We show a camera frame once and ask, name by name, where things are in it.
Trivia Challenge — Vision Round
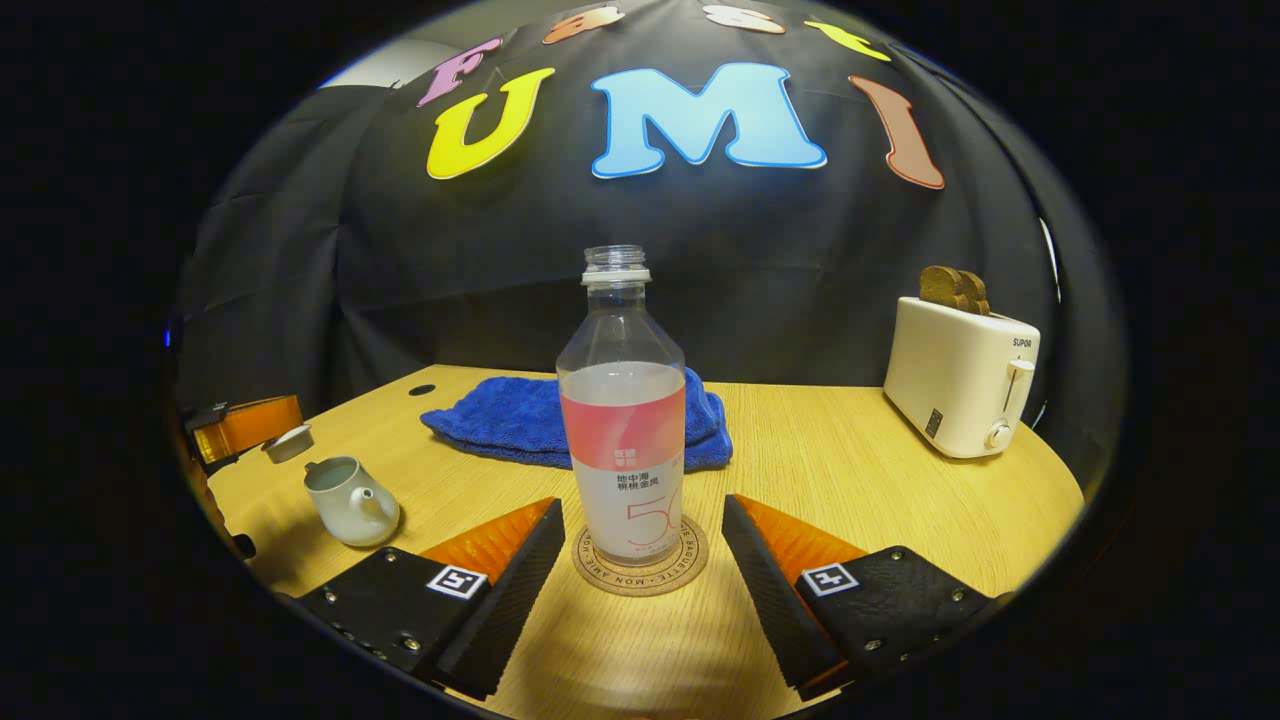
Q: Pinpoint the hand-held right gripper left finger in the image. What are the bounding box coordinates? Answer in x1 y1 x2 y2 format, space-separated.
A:
298 497 567 701

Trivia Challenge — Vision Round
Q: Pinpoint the blue folded towel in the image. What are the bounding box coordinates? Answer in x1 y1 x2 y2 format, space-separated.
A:
420 368 734 471

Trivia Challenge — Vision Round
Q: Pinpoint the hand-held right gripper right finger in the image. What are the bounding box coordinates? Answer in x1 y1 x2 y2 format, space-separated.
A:
721 494 1012 701

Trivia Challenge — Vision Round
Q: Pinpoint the white ceramic teacup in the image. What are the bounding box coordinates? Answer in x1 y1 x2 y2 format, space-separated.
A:
304 457 401 548

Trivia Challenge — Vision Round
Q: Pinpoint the clear plastic water bottle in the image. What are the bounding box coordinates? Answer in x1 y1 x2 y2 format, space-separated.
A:
556 245 687 567

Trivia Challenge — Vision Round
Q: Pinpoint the black backdrop cloth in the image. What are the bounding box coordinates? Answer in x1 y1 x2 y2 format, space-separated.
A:
175 0 1126 471

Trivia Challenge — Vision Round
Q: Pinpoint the white toaster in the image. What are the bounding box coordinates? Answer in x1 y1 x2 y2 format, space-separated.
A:
883 296 1041 460

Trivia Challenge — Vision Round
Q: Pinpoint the round wooden coaster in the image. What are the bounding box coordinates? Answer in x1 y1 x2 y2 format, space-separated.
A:
572 512 710 598

